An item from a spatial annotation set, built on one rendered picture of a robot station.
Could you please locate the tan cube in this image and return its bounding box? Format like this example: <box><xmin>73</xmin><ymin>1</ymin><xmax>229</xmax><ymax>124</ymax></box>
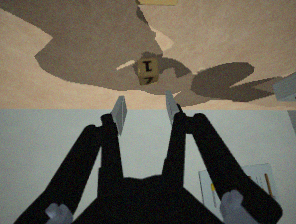
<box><xmin>136</xmin><ymin>0</ymin><xmax>178</xmax><ymax>6</ymax></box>
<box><xmin>137</xmin><ymin>58</ymin><xmax>159</xmax><ymax>85</ymax></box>

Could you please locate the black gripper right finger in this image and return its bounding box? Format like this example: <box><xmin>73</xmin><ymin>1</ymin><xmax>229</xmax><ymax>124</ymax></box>
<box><xmin>152</xmin><ymin>90</ymin><xmax>283</xmax><ymax>224</ymax></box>

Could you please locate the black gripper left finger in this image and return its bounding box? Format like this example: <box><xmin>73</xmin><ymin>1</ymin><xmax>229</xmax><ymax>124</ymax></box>
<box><xmin>14</xmin><ymin>95</ymin><xmax>127</xmax><ymax>224</ymax></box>

